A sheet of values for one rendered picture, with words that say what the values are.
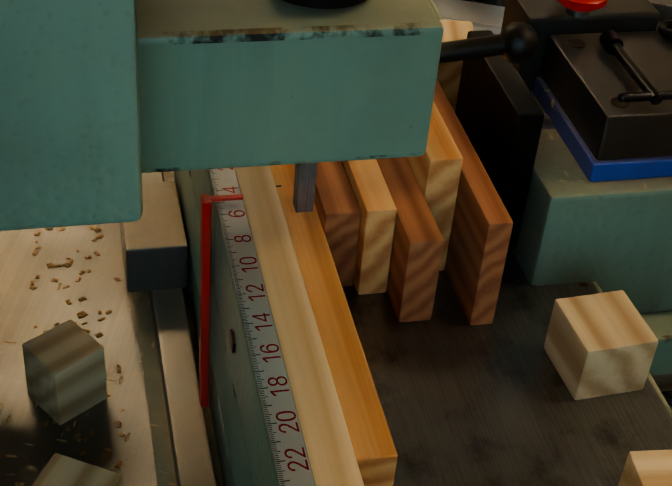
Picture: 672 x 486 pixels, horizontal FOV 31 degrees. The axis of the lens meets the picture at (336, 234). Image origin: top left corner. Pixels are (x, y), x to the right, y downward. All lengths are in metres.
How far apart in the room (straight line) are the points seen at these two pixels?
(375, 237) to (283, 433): 0.16
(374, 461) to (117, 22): 0.20
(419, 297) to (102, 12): 0.24
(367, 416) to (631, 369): 0.15
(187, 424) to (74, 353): 0.07
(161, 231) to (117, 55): 0.30
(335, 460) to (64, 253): 0.38
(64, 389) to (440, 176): 0.24
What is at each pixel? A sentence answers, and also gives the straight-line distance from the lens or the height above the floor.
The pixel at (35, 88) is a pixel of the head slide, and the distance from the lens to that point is 0.47.
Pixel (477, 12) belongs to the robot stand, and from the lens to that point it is 1.31.
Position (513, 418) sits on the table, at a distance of 0.58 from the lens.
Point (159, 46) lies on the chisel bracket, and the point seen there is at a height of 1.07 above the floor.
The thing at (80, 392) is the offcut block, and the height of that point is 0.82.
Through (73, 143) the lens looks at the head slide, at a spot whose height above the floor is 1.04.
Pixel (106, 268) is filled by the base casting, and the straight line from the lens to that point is 0.80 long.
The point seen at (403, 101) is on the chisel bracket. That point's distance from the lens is 0.54.
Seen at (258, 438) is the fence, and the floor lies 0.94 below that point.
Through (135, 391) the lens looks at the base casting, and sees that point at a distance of 0.72.
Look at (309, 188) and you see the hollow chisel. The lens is 0.60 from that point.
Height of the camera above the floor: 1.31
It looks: 38 degrees down
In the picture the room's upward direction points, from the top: 5 degrees clockwise
